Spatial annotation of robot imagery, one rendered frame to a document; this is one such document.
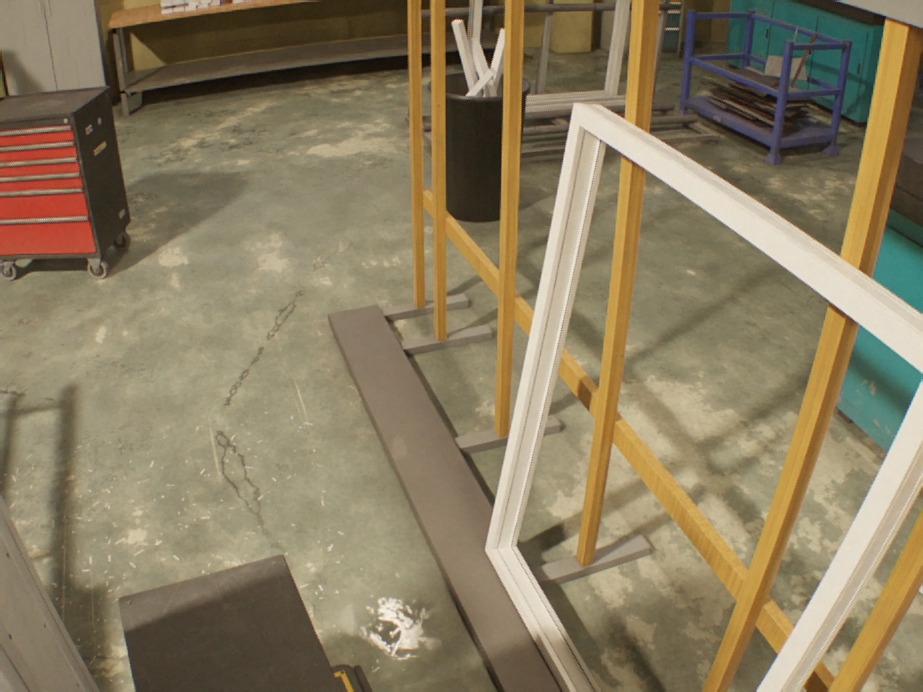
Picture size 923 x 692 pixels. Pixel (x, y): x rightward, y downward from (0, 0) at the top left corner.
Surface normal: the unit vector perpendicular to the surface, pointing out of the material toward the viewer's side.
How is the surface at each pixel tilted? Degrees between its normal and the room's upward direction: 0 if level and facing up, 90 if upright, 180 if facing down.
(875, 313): 82
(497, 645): 0
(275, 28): 90
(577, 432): 0
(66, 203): 90
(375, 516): 0
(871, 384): 90
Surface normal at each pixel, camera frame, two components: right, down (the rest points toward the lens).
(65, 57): 0.35, 0.51
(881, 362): -0.94, 0.18
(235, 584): 0.00, -0.84
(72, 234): -0.01, 0.54
